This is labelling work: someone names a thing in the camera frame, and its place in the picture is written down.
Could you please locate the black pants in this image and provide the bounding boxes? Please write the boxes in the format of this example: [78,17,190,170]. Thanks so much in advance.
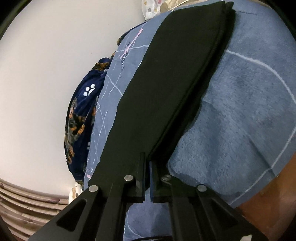
[89,1,235,192]

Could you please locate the white floral pillow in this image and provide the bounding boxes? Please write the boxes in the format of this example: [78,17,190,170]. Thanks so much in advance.
[68,182,83,204]

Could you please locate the navy floral quilt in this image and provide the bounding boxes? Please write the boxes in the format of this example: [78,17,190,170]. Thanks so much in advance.
[64,22,154,185]

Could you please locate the blue grid-pattern blanket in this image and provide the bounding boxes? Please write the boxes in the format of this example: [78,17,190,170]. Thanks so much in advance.
[85,1,295,240]

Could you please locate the wooden slatted headboard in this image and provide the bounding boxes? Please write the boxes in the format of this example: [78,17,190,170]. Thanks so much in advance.
[1,179,68,240]

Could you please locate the white dotted bedding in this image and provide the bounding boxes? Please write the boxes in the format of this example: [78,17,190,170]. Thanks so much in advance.
[142,0,170,21]

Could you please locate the beige blanket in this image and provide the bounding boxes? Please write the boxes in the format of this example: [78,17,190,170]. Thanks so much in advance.
[160,0,194,13]

